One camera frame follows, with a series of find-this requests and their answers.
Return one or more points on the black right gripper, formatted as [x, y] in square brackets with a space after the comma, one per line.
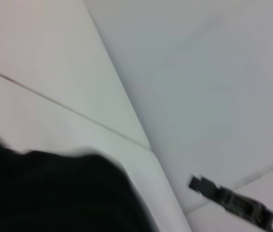
[254, 212]

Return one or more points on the black t-shirt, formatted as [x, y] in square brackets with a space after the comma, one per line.
[54, 193]

